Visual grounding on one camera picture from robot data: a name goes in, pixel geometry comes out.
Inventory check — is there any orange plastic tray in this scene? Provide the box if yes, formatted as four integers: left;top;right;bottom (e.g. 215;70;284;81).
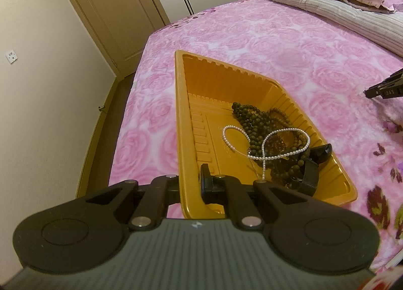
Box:
174;49;359;220

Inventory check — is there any striped folded blanket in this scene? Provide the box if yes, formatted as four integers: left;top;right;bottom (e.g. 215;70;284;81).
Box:
269;0;403;56

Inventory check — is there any pink rose bedspread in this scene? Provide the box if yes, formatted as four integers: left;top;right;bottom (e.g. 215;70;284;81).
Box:
109;0;402;271

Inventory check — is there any brown wooden door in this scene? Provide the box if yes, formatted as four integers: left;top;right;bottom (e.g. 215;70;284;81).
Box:
70;0;170;79

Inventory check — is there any black bangle bracelet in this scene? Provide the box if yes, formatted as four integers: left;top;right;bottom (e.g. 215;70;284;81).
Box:
297;142;333;197

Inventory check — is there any dark wooden bead necklace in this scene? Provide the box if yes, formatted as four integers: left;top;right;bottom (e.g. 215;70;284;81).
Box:
231;101;310;184

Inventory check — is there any brown bead bracelet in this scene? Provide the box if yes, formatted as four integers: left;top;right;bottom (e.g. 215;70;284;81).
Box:
268;107;292;127

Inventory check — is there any white wall socket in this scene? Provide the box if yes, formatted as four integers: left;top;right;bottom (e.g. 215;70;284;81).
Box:
5;50;18;64

